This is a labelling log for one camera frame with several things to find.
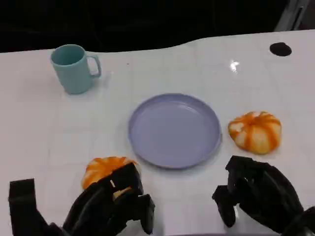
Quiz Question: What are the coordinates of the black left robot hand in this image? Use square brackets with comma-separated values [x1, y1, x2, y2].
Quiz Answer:
[62, 163, 156, 236]

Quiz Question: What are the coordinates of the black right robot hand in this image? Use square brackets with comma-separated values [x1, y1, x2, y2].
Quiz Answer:
[211, 155, 305, 236]

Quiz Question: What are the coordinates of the orange white toy bread roll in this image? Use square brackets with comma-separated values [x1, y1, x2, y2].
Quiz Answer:
[227, 111, 283, 155]
[81, 156, 142, 199]

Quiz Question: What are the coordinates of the lilac plate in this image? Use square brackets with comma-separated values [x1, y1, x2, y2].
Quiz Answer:
[127, 92, 222, 170]

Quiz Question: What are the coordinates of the pale green mug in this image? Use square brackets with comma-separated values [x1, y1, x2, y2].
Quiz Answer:
[50, 44, 103, 95]

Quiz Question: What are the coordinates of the black table grommet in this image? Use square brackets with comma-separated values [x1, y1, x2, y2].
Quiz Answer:
[269, 42, 293, 58]

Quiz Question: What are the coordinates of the grey metal frame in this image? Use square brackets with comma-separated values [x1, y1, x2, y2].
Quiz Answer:
[274, 0, 314, 31]

